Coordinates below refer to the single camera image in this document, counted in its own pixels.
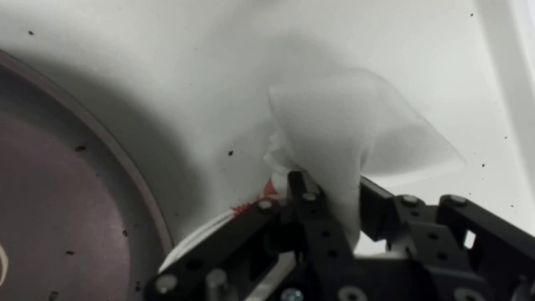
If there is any white towel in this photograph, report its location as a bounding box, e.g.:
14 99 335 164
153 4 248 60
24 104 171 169
158 69 465 274

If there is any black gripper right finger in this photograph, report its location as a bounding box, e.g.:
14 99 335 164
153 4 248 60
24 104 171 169
360 176 535 301

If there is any dark frying pan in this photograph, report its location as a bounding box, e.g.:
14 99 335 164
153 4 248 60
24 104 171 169
0 49 174 301

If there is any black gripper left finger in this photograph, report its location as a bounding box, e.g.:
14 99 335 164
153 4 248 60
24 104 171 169
144 169 360 301

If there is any white plastic tray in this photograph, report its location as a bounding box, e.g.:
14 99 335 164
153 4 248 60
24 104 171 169
0 0 535 301

